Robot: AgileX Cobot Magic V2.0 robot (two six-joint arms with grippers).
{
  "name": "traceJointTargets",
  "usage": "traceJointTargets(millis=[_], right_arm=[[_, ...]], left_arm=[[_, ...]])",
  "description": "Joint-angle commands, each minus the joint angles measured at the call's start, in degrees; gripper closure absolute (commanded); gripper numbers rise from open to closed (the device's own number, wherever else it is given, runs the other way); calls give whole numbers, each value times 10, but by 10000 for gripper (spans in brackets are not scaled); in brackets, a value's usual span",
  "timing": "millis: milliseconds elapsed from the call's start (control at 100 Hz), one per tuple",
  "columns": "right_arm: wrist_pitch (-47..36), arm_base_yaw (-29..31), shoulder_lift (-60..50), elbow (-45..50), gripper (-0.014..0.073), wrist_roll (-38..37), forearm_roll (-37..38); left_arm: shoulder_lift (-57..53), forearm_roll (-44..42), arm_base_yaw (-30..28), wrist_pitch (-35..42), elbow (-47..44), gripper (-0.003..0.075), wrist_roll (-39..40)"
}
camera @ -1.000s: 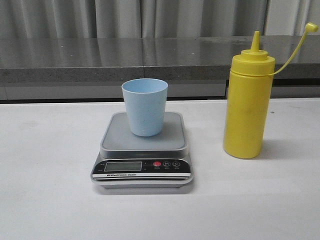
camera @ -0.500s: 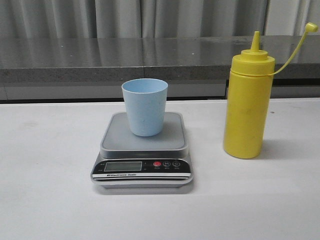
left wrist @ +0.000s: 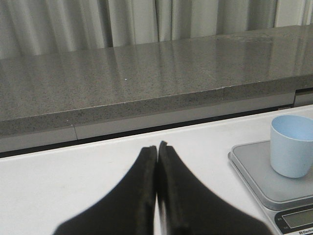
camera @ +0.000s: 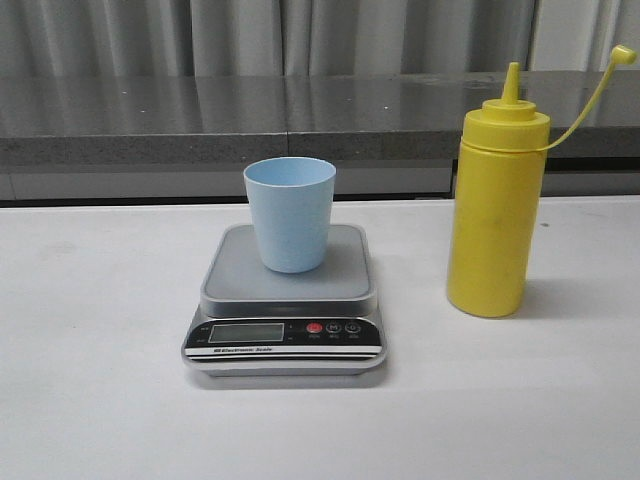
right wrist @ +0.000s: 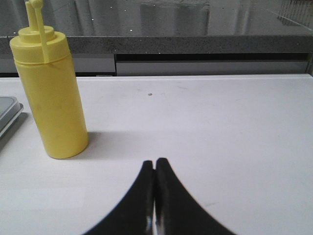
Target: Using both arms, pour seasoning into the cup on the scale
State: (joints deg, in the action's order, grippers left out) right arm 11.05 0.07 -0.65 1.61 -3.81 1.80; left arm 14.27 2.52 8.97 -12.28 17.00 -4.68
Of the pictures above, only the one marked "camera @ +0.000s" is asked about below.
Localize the light blue plastic cup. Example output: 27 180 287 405
243 157 337 273

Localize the yellow squeeze bottle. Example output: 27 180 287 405
446 45 637 318

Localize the silver electronic kitchen scale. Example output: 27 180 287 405
181 224 388 385

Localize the grey stone counter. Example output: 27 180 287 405
0 69 640 202

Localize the grey curtain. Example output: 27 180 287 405
1 1 639 77

